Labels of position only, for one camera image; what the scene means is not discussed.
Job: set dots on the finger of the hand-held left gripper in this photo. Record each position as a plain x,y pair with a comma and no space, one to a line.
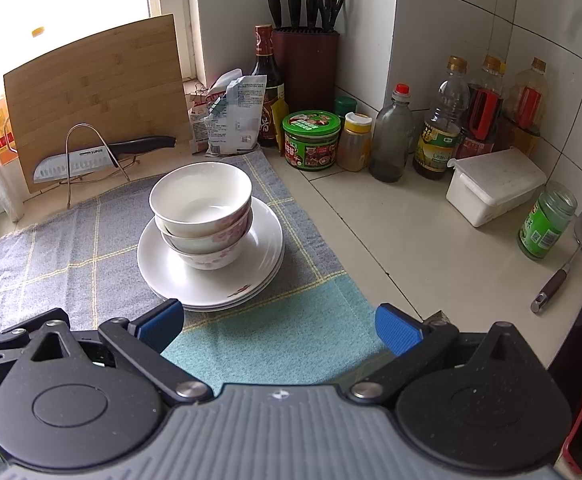
1,342

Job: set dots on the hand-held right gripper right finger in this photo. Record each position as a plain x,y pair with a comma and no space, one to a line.
396,330

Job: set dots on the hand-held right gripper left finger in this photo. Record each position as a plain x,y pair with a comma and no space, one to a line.
163,322

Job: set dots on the white floral plate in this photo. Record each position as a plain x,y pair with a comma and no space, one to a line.
206,304
261,260
211,308

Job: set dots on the white floral bowl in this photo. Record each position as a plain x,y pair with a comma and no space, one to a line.
196,195
191,245
206,261

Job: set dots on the grey checked towel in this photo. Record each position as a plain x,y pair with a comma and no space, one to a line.
71,270

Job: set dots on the white plastic lidded box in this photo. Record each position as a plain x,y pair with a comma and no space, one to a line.
491,185

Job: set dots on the green label glass jar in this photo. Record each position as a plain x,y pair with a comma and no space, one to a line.
543,225

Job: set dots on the yellow lid spice jar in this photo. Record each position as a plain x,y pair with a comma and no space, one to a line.
353,150

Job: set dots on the dark sauce bottle green label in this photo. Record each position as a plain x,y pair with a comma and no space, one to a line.
438,145

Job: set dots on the red cap glass bottle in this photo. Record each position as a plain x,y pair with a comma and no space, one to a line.
391,140

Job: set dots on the green lid sauce jar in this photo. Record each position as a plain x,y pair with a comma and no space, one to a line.
311,150

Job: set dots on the white red seasoning packet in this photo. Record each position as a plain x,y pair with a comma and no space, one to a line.
198,125

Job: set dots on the crumpled white seasoning bag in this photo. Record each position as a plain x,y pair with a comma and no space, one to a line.
236,120

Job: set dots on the teal plastic clip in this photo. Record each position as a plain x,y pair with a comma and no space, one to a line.
217,105

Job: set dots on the small green cap jar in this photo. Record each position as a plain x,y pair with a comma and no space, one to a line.
346,105

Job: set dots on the bamboo cutting board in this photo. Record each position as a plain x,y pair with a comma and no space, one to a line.
96,85

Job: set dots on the dark soy sauce bottle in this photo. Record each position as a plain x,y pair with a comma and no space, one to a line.
266,85

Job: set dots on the amber plastic bottle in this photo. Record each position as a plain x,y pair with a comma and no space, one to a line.
526,100

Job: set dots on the dark red knife block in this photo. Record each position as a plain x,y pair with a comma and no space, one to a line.
311,70

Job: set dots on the black kitchen scissors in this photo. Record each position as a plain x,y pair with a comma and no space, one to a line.
328,15

